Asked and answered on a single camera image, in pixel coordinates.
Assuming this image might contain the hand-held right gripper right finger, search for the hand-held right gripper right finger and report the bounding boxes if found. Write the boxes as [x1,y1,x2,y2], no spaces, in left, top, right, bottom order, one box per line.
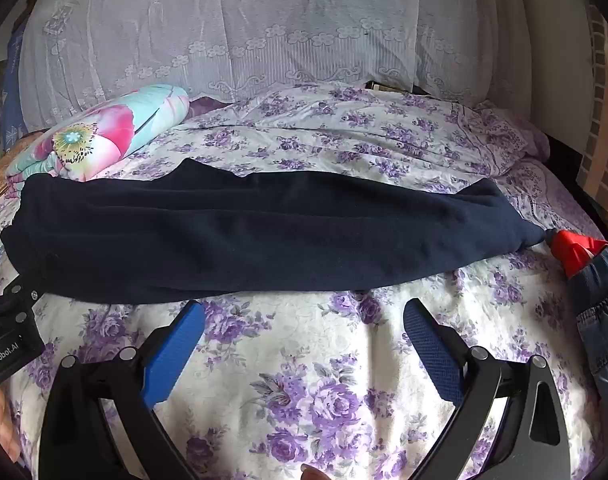
[404,298,570,480]

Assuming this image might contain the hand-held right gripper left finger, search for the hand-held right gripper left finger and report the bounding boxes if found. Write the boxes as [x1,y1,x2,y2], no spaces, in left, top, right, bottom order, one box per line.
[38,300,207,480]

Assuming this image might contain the dark navy pants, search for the dark navy pants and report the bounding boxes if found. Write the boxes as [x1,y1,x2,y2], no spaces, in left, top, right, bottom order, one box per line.
[0,157,552,306]

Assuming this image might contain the purple floral bed sheet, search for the purple floral bed sheet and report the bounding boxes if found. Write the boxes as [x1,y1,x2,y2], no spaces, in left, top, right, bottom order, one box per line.
[0,82,608,480]

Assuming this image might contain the blue patterned cloth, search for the blue patterned cloth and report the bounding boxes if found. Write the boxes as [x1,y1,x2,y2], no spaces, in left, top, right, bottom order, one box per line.
[0,22,24,153]

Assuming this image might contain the red cloth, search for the red cloth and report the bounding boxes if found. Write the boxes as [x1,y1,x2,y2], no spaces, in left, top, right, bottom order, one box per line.
[548,229,608,278]

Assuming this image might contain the blue denim jeans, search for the blue denim jeans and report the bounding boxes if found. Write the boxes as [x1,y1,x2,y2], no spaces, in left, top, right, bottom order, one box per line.
[568,242,608,413]

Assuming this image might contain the folded teal pink floral quilt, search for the folded teal pink floral quilt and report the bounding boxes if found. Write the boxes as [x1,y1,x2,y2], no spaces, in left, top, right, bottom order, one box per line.
[4,84,192,191]

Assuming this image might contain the white lace cover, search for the white lace cover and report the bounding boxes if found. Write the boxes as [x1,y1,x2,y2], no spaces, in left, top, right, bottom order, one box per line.
[18,0,530,116]

